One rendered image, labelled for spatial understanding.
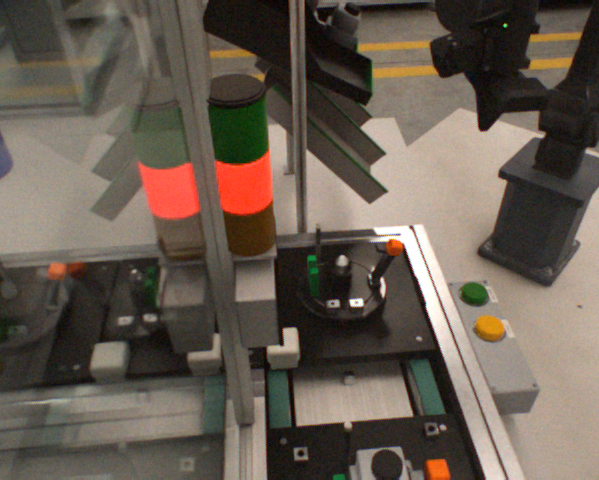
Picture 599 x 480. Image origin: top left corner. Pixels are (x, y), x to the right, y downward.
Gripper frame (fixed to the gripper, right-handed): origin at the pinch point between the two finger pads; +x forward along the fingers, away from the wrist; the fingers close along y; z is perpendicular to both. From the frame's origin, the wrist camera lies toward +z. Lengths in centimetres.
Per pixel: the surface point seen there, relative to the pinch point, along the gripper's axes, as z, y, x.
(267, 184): 29.4, 25.5, -7.8
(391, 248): 12.3, 6.0, 18.6
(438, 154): -13, -50, 40
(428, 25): -103, -367, 126
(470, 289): -1.0, 6.2, 28.3
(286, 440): 29, 29, 28
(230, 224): 32.9, 26.2, -4.3
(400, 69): -64, -290, 125
